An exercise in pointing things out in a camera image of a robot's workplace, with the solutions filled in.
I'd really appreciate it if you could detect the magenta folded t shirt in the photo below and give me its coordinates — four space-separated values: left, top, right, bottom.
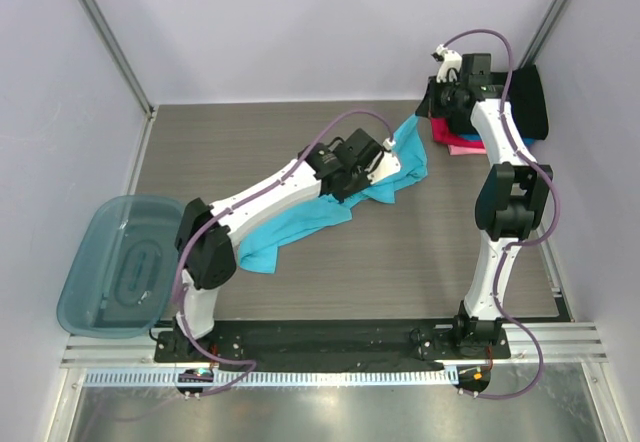
430 118 485 148

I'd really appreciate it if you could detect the blue folded t shirt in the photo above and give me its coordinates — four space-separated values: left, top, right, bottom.
460 134 482 143

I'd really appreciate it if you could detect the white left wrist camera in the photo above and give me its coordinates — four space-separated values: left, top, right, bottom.
366 138 402 185

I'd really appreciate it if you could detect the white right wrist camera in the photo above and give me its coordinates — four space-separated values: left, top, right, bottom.
430 44 462 83

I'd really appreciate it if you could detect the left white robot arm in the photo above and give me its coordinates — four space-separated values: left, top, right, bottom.
174 129 401 362

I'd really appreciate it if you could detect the purple cable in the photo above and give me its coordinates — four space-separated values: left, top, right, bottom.
170 108 396 397
434 27 565 401

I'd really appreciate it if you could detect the aluminium corner post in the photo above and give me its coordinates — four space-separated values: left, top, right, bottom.
57 0 156 119
519 0 571 67

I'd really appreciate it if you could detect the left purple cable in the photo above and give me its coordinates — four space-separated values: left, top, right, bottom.
170 108 396 397

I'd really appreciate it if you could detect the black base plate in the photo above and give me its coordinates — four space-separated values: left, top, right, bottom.
154 319 511 374

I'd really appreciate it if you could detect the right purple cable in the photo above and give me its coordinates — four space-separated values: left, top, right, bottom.
434 27 565 401

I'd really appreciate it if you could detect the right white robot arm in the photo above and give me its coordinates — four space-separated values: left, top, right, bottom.
411 46 553 361

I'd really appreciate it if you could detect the right aluminium corner post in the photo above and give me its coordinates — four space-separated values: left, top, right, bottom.
519 0 571 67

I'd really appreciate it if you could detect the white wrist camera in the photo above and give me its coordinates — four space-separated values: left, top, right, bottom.
430 44 462 83
366 138 402 185

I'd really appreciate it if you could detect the white slotted cable duct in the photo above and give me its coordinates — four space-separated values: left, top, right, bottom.
83 367 458 390

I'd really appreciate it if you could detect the cyan t shirt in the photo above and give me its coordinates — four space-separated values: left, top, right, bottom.
236 114 430 276

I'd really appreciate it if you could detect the black folded t shirt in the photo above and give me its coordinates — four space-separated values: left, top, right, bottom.
507 65 549 146

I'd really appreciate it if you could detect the pink folded t shirt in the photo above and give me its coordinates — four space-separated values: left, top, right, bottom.
448 145 486 156

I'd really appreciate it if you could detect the left aluminium corner post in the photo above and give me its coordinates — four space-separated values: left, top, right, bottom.
57 0 156 119

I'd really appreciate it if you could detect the blue transparent plastic bin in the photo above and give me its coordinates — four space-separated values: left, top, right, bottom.
56 195 184 339

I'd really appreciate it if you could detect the aluminium frame rail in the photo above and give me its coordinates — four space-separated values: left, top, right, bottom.
60 321 609 369

